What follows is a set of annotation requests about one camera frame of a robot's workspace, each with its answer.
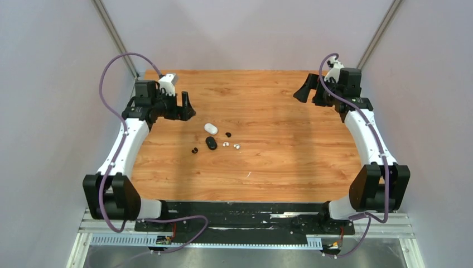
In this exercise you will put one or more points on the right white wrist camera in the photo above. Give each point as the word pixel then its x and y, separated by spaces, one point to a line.
pixel 335 66

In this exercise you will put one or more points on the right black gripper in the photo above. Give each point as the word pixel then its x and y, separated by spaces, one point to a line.
pixel 311 82

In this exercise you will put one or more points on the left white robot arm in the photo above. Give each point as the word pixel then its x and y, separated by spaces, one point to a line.
pixel 109 192

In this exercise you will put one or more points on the white charging case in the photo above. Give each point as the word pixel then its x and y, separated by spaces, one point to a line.
pixel 210 128

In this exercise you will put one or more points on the aluminium frame rail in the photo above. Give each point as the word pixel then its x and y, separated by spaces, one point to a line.
pixel 95 232

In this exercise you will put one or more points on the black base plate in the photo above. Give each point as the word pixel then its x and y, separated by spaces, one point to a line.
pixel 249 223

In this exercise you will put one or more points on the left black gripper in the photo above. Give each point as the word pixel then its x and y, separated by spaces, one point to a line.
pixel 183 113

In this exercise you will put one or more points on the black charging case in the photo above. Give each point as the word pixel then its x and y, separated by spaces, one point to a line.
pixel 211 143

